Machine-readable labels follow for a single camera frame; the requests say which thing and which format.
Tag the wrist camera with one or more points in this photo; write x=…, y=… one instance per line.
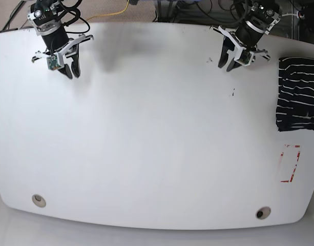
x=53, y=64
x=245, y=58

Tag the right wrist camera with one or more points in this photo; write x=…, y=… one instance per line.
x=53, y=64

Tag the red tape rectangle marking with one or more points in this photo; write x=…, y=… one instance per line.
x=289, y=160

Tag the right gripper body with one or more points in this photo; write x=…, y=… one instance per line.
x=59, y=45

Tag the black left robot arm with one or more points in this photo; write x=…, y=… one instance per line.
x=258, y=19

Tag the right table cable grommet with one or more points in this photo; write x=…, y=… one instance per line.
x=263, y=213

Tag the table cable grommet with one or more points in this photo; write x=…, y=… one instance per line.
x=38, y=200
x=263, y=213

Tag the left table cable grommet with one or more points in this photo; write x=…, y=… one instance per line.
x=38, y=200

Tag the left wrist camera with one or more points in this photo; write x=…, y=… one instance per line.
x=245, y=58

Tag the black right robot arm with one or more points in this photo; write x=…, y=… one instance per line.
x=49, y=19

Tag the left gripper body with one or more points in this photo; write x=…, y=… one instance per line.
x=244, y=38

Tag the navy white striped t-shirt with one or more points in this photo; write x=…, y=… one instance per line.
x=295, y=105

